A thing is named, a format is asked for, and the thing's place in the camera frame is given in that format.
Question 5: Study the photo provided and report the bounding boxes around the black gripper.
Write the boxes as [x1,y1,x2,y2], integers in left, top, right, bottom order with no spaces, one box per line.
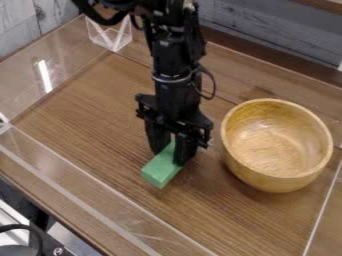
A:
[134,76,213,166]

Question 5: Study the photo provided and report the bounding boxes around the green rectangular block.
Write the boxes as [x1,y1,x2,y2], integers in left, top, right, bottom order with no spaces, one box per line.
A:
[141,141,181,189]

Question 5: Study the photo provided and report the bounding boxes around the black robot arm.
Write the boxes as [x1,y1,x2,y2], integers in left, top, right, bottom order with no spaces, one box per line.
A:
[70,0,213,165]

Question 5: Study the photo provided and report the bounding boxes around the light brown wooden bowl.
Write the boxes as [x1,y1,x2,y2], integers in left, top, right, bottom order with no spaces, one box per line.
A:
[220,98,333,193]

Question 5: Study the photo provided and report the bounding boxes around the clear acrylic tray wall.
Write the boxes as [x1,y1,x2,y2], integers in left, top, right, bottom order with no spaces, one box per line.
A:
[0,120,216,256]

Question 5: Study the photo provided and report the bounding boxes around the clear acrylic corner bracket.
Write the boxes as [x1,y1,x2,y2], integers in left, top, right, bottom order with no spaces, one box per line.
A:
[85,17,132,52]

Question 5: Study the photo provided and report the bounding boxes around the black cable at corner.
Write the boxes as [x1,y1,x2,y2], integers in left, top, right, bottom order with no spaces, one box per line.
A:
[0,224,48,256]

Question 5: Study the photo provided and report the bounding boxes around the black metal mount plate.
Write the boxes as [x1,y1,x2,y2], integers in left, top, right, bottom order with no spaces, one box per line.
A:
[29,223,76,256]

